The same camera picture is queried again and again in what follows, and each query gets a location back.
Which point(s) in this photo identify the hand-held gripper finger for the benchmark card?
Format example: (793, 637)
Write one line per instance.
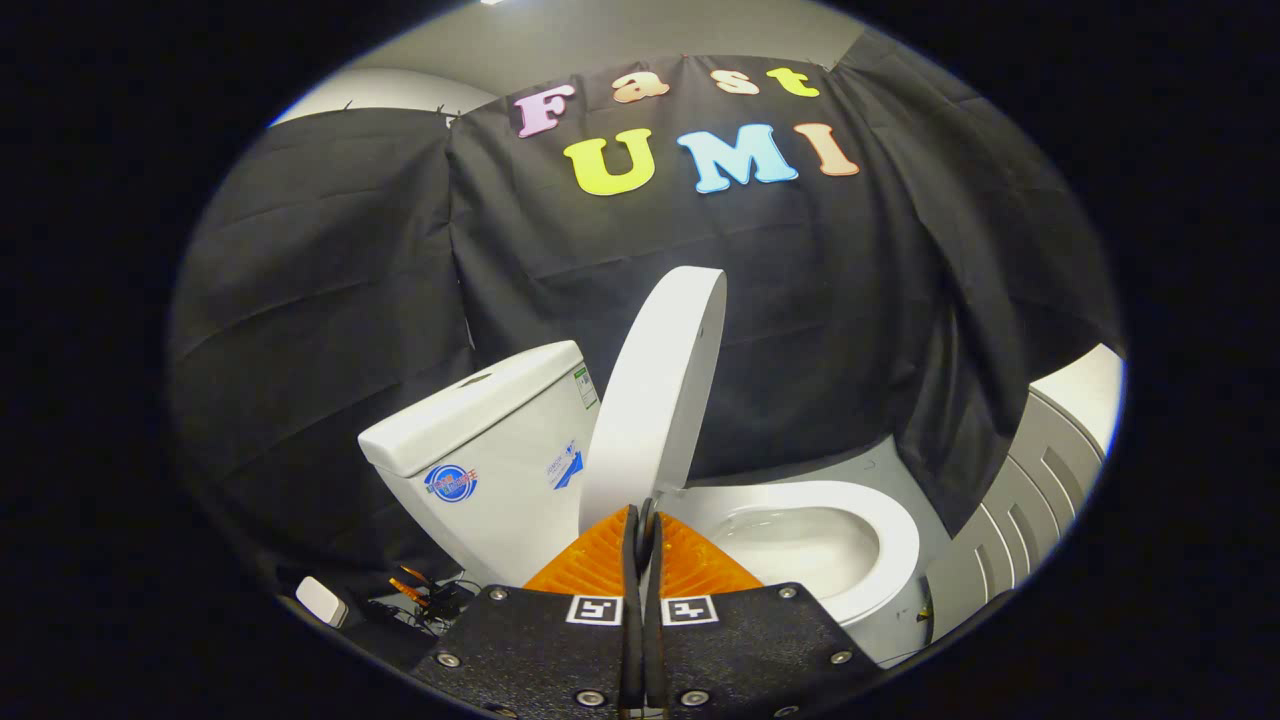
(631, 600)
(652, 640)

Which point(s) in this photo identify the white toilet bowl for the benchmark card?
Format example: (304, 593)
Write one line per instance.
(800, 550)

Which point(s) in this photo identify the white toilet tank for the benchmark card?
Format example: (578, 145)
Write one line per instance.
(500, 440)

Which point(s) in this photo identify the white toilet seat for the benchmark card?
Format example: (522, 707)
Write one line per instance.
(895, 540)

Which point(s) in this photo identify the small white box device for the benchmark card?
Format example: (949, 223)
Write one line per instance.
(322, 602)

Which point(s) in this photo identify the black backdrop cloth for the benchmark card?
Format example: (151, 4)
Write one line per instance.
(820, 300)

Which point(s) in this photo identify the white cabinet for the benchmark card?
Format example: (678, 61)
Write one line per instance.
(1030, 500)

